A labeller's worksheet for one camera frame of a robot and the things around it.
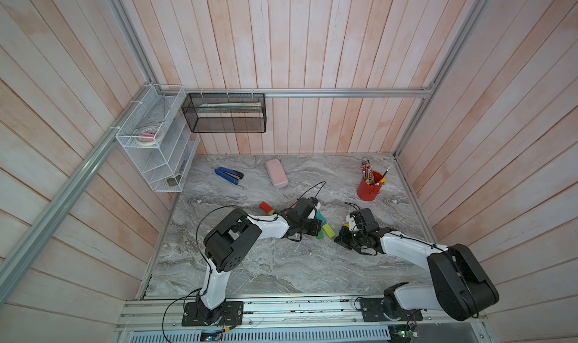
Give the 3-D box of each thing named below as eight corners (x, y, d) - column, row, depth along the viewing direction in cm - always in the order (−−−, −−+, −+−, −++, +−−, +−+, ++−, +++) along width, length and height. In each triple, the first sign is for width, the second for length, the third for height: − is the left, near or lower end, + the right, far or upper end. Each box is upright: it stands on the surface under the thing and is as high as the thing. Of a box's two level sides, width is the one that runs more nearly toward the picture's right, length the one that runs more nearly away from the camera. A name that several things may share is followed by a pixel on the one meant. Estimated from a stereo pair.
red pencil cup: (359, 203, 104) (367, 186, 93) (355, 188, 109) (363, 171, 99) (376, 203, 104) (386, 186, 93) (372, 188, 109) (381, 171, 99)
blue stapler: (213, 173, 115) (212, 171, 114) (221, 165, 119) (220, 163, 117) (236, 185, 111) (235, 182, 109) (244, 176, 114) (243, 173, 112)
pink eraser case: (275, 188, 108) (274, 184, 106) (265, 164, 119) (265, 160, 116) (288, 184, 110) (288, 180, 108) (278, 161, 120) (278, 157, 118)
